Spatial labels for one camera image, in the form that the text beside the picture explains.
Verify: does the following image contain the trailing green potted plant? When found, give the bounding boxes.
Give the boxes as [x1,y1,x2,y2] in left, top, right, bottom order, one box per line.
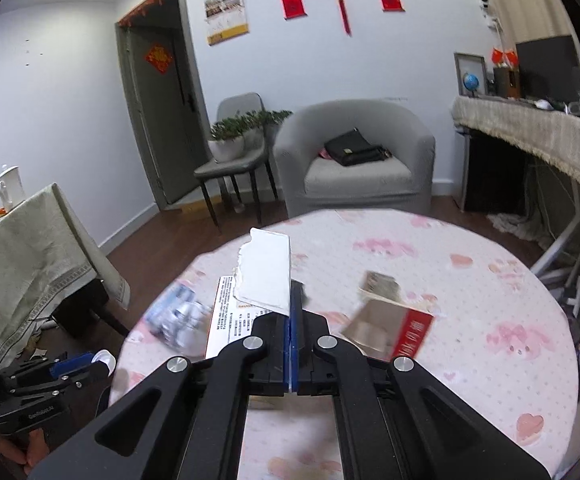
[242,109,293,151]

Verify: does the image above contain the red door fringe garland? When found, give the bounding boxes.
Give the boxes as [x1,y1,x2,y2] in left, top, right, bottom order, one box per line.
[118,0,178,28]

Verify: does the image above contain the wall calendar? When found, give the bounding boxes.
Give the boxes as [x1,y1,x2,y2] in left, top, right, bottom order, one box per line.
[204,0,248,47]

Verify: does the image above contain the brown wooden box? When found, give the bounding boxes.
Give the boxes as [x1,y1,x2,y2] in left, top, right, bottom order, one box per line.
[494,67,521,98]

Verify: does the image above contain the dark wooden table leg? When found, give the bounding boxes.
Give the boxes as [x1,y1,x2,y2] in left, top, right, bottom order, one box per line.
[90,300,131,336]

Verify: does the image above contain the black monitor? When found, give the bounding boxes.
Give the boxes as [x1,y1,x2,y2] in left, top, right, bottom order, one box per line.
[515,35,580,103]

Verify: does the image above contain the dark grey door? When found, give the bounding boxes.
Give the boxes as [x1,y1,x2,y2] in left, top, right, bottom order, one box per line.
[117,0,211,211]

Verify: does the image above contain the red diamond door decoration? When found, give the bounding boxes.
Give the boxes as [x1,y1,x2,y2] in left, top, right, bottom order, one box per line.
[144,42,175,76]

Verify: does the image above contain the blue white wrapper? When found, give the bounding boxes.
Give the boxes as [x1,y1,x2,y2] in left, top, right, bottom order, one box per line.
[144,282,211,352]

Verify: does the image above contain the desk with beige lace cloth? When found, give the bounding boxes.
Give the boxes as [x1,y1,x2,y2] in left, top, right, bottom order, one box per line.
[451,95,580,211]

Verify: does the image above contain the white torn cardboard piece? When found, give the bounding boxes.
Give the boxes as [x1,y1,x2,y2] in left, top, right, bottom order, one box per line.
[233,228,292,317]

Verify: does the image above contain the white kettle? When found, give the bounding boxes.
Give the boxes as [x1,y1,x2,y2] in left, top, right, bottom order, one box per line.
[0,164,25,211]

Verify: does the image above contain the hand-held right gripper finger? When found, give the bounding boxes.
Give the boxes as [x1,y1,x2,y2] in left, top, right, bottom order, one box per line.
[290,281,553,480]
[32,310,293,480]

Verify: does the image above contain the table with beige cloth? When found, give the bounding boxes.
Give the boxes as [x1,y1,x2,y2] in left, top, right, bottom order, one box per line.
[0,182,130,361]

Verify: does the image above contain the small red flags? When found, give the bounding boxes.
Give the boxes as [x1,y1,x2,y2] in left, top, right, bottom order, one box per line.
[491,47,518,68]

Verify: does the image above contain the grey dining chair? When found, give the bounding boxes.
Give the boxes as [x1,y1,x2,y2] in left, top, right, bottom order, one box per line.
[194,92,278,233]

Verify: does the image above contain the small grey packet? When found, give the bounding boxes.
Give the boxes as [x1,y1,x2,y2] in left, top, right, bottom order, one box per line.
[360,271,401,303]

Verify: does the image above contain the person's left hand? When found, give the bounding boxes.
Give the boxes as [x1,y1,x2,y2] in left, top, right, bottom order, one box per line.
[0,429,50,475]

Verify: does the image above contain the pink printed tablecloth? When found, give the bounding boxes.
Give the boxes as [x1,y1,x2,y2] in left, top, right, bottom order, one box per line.
[110,208,580,480]

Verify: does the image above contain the potted plant in white pot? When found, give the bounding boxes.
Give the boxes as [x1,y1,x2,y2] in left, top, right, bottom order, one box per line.
[207,116,248,163]

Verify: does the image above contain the black handbag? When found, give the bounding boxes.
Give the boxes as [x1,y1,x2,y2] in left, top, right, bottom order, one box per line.
[324,128,391,167]

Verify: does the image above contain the grey picture frame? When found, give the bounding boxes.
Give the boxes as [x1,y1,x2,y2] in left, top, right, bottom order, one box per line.
[454,52,488,97]

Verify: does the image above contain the red and grey box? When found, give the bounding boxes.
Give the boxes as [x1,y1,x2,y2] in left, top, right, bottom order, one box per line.
[340,296,436,362]

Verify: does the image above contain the grey armchair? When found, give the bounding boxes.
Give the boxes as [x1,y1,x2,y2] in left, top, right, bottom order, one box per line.
[274,99,436,218]

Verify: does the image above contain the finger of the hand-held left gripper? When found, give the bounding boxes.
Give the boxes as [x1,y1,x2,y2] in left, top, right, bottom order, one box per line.
[0,352,98,386]
[12,362,115,401]

